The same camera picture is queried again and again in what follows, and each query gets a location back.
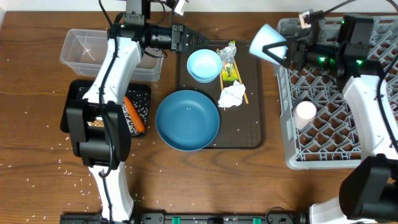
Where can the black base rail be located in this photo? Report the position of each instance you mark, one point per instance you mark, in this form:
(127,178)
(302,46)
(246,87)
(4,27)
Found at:
(273,216)

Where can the brown food scrap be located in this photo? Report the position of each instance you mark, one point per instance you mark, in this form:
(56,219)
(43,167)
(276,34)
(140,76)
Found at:
(98,122)

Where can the pink cup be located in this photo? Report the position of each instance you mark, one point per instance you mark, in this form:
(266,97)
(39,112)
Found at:
(304,113)

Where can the grey dishwasher rack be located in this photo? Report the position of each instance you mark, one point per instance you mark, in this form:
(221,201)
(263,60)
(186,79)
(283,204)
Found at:
(331,140)

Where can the wooden chopstick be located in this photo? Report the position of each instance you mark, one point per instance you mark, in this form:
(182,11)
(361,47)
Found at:
(240,80)
(221,79)

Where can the crumpled white tissue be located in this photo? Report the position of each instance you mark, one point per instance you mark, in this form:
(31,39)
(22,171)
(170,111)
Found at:
(232,95)

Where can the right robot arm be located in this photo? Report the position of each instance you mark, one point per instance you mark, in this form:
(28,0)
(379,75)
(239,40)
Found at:
(365,195)

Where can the light blue bowl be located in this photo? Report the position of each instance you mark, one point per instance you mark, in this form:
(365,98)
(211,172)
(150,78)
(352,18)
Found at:
(204,65)

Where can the dark blue plate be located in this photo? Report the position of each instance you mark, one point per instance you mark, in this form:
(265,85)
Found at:
(187,120)

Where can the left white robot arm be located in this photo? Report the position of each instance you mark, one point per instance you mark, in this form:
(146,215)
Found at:
(105,150)

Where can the black waste tray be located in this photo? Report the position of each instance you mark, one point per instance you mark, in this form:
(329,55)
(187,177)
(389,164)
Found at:
(78,88)

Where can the pile of white rice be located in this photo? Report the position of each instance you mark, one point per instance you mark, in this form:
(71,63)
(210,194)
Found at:
(140,100)

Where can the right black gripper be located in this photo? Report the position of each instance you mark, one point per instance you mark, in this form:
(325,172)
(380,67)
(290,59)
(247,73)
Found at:
(277,45)

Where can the dark brown serving tray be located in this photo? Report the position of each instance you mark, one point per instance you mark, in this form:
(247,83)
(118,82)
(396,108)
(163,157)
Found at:
(243,126)

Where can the light blue cup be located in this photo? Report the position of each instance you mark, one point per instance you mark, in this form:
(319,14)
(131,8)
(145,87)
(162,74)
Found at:
(265,36)

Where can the orange carrot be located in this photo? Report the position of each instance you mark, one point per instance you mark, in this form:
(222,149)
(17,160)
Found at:
(134,116)

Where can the clear plastic bin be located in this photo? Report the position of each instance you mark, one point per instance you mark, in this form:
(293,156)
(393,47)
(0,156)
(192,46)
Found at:
(84,52)

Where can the green foil snack wrapper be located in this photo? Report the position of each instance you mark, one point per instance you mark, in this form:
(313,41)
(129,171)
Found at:
(227,54)

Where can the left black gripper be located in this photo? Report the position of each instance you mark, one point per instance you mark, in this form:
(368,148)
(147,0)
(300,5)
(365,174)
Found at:
(180,38)

